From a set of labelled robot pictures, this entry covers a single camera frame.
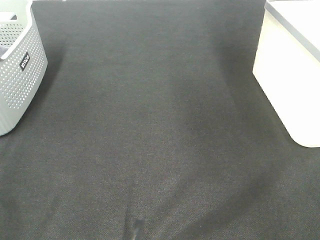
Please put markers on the white storage box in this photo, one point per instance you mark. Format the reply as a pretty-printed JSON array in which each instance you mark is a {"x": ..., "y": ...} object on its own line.
[{"x": 287, "y": 66}]

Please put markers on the black fabric table mat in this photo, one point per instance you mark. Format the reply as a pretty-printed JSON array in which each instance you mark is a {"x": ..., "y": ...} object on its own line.
[{"x": 149, "y": 125}]

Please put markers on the grey perforated plastic basket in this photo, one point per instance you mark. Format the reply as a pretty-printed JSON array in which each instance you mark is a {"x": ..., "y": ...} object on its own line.
[{"x": 23, "y": 61}]

